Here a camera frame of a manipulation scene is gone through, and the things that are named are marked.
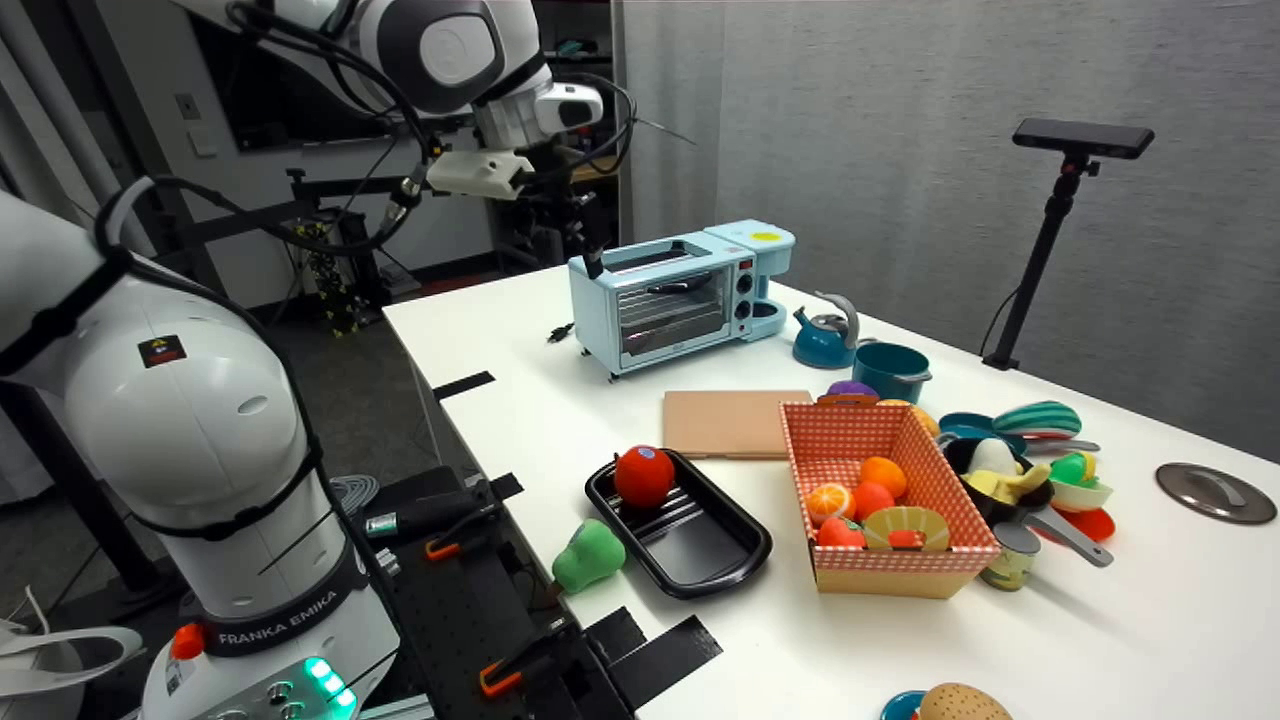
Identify black plastic tray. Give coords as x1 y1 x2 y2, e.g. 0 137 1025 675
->
579 448 776 600

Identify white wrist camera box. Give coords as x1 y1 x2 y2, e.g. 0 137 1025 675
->
419 142 540 203

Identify yellow ring slice toy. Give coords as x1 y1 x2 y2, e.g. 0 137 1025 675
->
861 502 953 556

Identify small round orange toy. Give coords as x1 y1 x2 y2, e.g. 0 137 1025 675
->
854 479 896 523

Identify green pear toy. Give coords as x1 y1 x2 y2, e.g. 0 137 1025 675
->
550 516 633 595

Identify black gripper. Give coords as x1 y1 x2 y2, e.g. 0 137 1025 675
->
532 128 624 251

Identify black camera stand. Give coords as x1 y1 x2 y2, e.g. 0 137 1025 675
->
982 147 1099 372

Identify light blue toaster oven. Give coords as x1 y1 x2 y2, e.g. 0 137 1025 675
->
565 214 800 379

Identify red toy piece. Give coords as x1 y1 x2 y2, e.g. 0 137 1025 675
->
1064 502 1121 548

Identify orange slice toy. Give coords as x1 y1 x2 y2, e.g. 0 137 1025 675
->
800 479 856 529

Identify yellow banana toy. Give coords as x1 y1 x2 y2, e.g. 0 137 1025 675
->
976 455 1057 509

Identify red strawberry toy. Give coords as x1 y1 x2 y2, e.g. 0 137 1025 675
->
814 516 871 551

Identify gray toy spatula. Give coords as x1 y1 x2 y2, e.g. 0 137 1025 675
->
1021 509 1116 573

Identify teal toy bowl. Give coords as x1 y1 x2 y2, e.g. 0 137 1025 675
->
936 406 1001 448

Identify orange gingham cardboard box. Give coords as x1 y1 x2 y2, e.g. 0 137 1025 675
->
782 394 1006 600

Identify toy burger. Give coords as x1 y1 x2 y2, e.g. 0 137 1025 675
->
918 680 1015 720

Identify black stereo camera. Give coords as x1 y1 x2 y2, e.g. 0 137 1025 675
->
1009 117 1160 162

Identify wooden cutting board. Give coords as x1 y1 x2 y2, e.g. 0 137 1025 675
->
662 389 814 463

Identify round orange fruit toy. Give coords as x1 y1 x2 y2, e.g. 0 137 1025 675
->
856 453 914 502

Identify blue toy kettle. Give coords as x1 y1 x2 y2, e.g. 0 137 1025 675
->
792 291 863 372

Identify small toy cup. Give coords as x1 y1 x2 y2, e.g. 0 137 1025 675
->
982 521 1045 595

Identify teal toy utensil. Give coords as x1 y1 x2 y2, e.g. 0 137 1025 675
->
991 394 1089 443

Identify green white toy vegetable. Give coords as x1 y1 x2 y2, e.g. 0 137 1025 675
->
1048 448 1116 516

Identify teal toy pot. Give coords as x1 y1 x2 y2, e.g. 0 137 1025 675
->
854 341 936 406

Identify black toy pan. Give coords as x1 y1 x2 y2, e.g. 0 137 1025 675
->
941 434 1057 529

